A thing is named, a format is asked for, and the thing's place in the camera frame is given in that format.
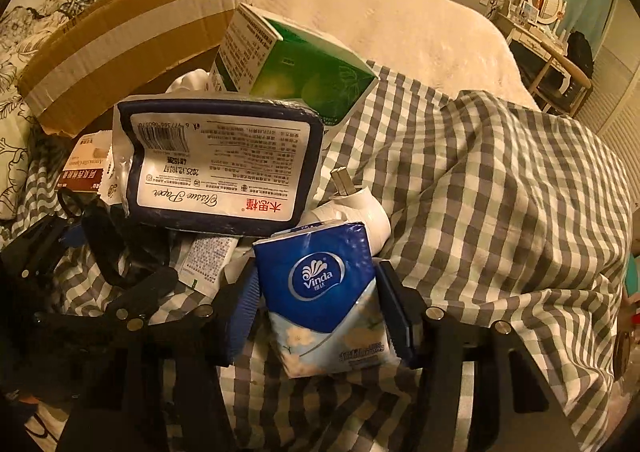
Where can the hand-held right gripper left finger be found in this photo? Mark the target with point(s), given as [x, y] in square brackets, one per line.
[245, 317]

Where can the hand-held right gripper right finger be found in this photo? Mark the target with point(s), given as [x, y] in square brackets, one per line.
[395, 314]

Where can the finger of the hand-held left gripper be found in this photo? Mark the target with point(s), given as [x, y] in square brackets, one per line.
[97, 232]
[67, 233]

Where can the blue pocket tissue pack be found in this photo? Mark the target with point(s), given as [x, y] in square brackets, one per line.
[320, 292]

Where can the brown cardboard box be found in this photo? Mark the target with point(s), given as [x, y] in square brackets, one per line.
[125, 32]

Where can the small white sachet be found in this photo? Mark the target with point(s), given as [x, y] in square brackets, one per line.
[110, 192]

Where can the brown medicine box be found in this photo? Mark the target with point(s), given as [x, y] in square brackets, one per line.
[80, 172]

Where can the white printed packet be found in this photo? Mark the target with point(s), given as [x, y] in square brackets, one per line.
[207, 257]

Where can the white charger plug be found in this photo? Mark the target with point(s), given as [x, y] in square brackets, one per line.
[360, 212]

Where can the navy tissue paper pack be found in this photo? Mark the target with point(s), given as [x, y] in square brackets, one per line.
[215, 167]

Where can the grey checked blanket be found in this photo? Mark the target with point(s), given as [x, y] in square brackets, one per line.
[500, 207]

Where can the floral bed sheet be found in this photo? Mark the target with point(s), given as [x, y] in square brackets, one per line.
[15, 82]

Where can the white crumpled tissue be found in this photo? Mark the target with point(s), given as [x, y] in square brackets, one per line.
[192, 82]

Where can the teal box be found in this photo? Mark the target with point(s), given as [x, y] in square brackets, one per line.
[632, 277]

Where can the green white carton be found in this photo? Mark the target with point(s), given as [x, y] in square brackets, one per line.
[300, 67]

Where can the wooden chair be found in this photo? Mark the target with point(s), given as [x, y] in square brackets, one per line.
[555, 77]

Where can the white bedspread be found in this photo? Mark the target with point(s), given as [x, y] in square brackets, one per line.
[400, 22]

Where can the white louvred wardrobe doors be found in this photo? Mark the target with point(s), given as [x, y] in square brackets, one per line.
[615, 97]

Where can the white dressing table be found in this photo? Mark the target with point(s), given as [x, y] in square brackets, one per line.
[530, 34]

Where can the black bag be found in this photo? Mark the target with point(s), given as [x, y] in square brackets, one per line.
[580, 52]

